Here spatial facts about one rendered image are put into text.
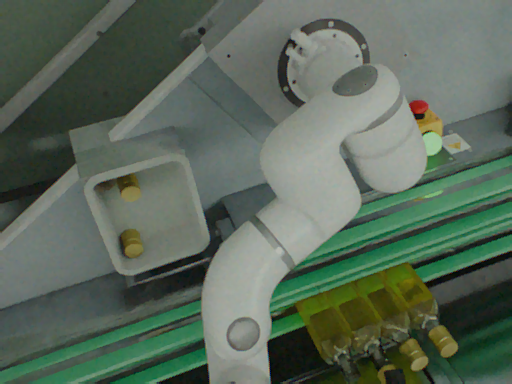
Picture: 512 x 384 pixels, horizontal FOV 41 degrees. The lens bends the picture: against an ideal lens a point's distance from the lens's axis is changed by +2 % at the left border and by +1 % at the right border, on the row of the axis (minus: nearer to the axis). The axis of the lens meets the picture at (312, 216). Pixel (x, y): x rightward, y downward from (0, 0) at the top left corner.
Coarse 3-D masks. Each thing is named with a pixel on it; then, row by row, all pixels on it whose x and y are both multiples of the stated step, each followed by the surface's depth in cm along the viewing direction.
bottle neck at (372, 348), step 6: (372, 342) 120; (378, 342) 120; (366, 348) 120; (372, 348) 119; (378, 348) 119; (372, 354) 118; (378, 354) 118; (384, 354) 118; (372, 360) 118; (378, 360) 117; (384, 360) 116; (378, 366) 116
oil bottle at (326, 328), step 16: (304, 304) 125; (320, 304) 125; (304, 320) 127; (320, 320) 122; (336, 320) 122; (320, 336) 119; (336, 336) 119; (320, 352) 122; (336, 352) 118; (352, 352) 120
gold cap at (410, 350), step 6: (408, 342) 119; (414, 342) 119; (402, 348) 119; (408, 348) 118; (414, 348) 118; (420, 348) 118; (402, 354) 119; (408, 354) 117; (414, 354) 117; (420, 354) 117; (408, 360) 117; (414, 360) 116; (420, 360) 116; (426, 360) 117; (414, 366) 117; (420, 366) 118
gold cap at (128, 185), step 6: (132, 174) 119; (120, 180) 118; (126, 180) 117; (132, 180) 117; (120, 186) 117; (126, 186) 116; (132, 186) 116; (138, 186) 117; (120, 192) 116; (126, 192) 116; (132, 192) 116; (138, 192) 117; (126, 198) 117; (132, 198) 117
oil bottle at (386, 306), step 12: (372, 276) 130; (360, 288) 128; (372, 288) 127; (384, 288) 127; (372, 300) 125; (384, 300) 125; (396, 300) 125; (384, 312) 123; (396, 312) 122; (384, 324) 121; (396, 324) 121; (408, 324) 122; (384, 336) 123
